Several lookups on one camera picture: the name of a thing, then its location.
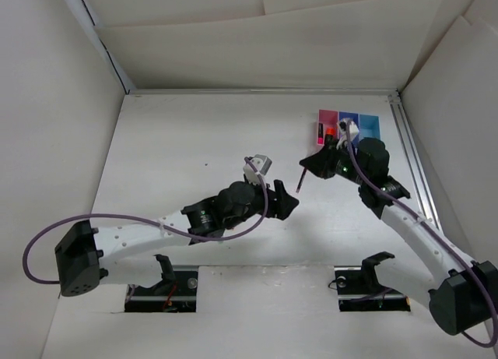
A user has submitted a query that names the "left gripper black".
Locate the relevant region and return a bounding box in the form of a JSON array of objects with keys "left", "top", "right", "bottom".
[{"left": 223, "top": 175, "right": 296, "bottom": 231}]

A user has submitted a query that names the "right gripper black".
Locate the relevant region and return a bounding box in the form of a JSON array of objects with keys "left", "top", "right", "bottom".
[{"left": 299, "top": 139, "right": 368, "bottom": 186}]

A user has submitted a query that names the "pink highlighter black body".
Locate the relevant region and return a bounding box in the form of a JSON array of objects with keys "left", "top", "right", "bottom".
[{"left": 317, "top": 122, "right": 324, "bottom": 145}]

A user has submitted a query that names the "orange highlighter black body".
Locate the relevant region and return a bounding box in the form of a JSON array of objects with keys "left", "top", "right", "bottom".
[{"left": 324, "top": 128, "right": 335, "bottom": 143}]

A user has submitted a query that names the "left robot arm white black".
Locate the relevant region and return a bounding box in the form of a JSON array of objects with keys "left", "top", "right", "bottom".
[{"left": 54, "top": 180, "right": 299, "bottom": 297}]

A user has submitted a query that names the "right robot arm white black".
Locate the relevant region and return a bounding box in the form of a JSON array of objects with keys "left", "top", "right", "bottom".
[{"left": 299, "top": 138, "right": 497, "bottom": 336}]

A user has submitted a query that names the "pink container box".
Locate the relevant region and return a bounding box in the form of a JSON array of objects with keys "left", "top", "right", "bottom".
[{"left": 315, "top": 109, "right": 339, "bottom": 146}]

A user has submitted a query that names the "dark blue container box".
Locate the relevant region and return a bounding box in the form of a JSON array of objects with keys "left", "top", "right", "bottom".
[{"left": 338, "top": 112, "right": 359, "bottom": 140}]

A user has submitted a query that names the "light blue container box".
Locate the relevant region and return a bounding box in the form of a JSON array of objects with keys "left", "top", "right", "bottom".
[{"left": 359, "top": 114, "right": 381, "bottom": 139}]

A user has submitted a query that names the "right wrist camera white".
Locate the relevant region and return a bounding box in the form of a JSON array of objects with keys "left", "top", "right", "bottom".
[{"left": 336, "top": 118, "right": 359, "bottom": 150}]

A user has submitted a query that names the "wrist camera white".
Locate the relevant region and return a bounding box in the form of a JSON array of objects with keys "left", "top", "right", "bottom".
[
  {"left": 336, "top": 118, "right": 359, "bottom": 150},
  {"left": 243, "top": 154, "right": 272, "bottom": 181}
]

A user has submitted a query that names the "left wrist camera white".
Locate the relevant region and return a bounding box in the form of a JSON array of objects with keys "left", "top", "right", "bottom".
[{"left": 243, "top": 154, "right": 272, "bottom": 181}]

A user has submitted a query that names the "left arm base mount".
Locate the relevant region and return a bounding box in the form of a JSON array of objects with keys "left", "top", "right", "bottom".
[{"left": 124, "top": 254, "right": 199, "bottom": 313}]

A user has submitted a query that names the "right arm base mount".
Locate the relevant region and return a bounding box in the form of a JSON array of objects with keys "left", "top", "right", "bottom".
[{"left": 328, "top": 252, "right": 411, "bottom": 312}]

